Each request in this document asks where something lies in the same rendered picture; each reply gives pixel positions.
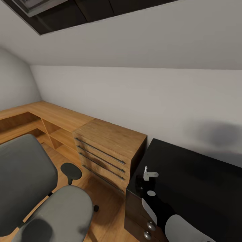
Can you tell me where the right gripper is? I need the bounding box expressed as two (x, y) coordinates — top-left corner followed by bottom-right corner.
(135, 175), (155, 188)

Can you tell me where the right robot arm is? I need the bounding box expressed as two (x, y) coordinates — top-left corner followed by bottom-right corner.
(135, 172), (215, 242)

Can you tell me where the swivel chair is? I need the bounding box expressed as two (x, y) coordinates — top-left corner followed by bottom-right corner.
(0, 134), (99, 242)

